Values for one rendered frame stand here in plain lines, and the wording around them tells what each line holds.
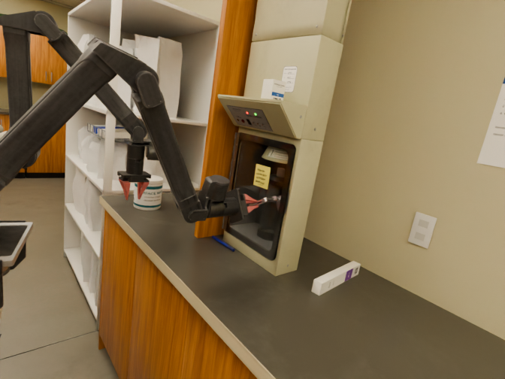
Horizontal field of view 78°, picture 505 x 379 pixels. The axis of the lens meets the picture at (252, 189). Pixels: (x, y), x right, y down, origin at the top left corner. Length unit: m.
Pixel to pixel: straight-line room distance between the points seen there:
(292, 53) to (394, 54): 0.45
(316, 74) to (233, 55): 0.38
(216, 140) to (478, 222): 0.93
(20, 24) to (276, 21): 0.74
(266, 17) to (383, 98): 0.53
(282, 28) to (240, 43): 0.21
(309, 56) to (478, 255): 0.81
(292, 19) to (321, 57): 0.17
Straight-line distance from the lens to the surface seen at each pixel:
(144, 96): 0.68
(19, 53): 1.15
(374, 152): 1.33
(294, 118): 0.94
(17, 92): 1.16
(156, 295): 1.28
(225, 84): 1.22
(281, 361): 0.79
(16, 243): 1.03
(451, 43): 1.30
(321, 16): 1.03
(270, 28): 1.18
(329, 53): 1.04
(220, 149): 1.24
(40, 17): 1.12
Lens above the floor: 1.45
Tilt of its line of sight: 13 degrees down
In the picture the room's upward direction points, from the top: 9 degrees clockwise
